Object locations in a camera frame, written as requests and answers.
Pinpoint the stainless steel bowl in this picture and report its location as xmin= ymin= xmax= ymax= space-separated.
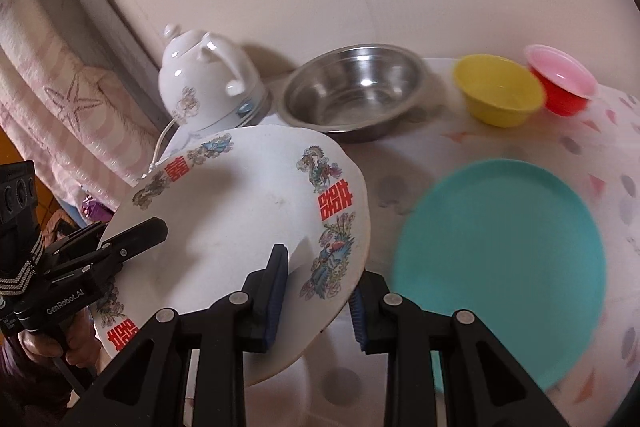
xmin=277 ymin=46 xmax=427 ymax=144

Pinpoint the white power cord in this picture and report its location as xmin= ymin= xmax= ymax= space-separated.
xmin=146 ymin=117 xmax=177 ymax=178

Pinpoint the steel kettle base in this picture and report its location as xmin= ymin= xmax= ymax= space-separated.
xmin=235 ymin=89 xmax=273 ymax=128

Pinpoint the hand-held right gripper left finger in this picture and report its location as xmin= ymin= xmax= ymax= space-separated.
xmin=65 ymin=244 xmax=290 ymax=427

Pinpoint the person's left forearm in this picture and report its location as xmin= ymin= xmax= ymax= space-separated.
xmin=0 ymin=332 xmax=76 ymax=427

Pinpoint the teal plastic plate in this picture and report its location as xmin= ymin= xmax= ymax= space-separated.
xmin=390 ymin=159 xmax=608 ymax=395

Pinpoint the yellow plastic bowl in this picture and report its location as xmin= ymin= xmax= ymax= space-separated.
xmin=452 ymin=53 xmax=546 ymax=128

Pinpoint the white patterned tablecloth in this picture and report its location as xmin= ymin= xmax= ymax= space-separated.
xmin=165 ymin=57 xmax=640 ymax=427

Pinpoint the white ceramic electric kettle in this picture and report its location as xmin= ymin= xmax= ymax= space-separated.
xmin=157 ymin=23 xmax=268 ymax=138

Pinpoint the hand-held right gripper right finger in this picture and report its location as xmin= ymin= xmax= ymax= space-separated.
xmin=348 ymin=271 xmax=566 ymax=427

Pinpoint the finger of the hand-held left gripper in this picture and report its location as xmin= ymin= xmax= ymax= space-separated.
xmin=44 ymin=223 xmax=109 ymax=265
xmin=47 ymin=217 xmax=168 ymax=293

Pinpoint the purple object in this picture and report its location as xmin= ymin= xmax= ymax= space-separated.
xmin=81 ymin=196 xmax=114 ymax=222

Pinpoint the pink striped blanket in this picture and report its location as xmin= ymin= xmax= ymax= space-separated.
xmin=0 ymin=0 xmax=171 ymax=228

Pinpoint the white plate with red print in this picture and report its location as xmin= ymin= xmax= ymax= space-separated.
xmin=95 ymin=124 xmax=373 ymax=385

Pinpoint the person's left hand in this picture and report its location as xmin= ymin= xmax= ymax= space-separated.
xmin=20 ymin=307 xmax=98 ymax=375

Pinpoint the small red cup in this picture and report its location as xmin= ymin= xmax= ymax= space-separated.
xmin=523 ymin=44 xmax=598 ymax=116

